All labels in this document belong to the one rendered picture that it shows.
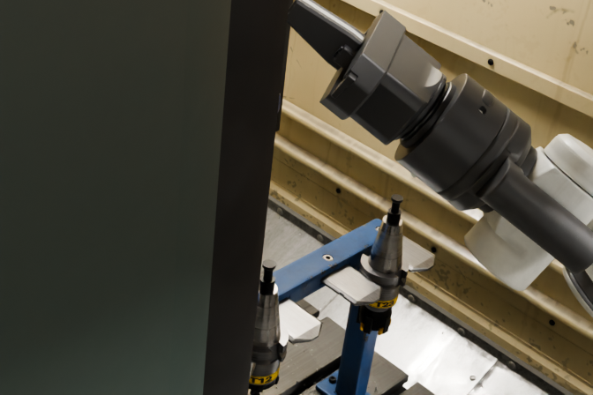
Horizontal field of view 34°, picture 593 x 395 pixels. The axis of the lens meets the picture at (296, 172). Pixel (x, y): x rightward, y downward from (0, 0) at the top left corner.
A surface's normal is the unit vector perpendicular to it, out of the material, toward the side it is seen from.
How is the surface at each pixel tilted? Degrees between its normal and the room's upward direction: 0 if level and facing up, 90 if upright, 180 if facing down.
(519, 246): 75
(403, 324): 24
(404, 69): 30
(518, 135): 35
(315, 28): 90
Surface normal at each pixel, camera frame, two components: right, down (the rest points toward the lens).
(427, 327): -0.21, -0.63
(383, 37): 0.57, -0.62
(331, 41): -0.25, 0.49
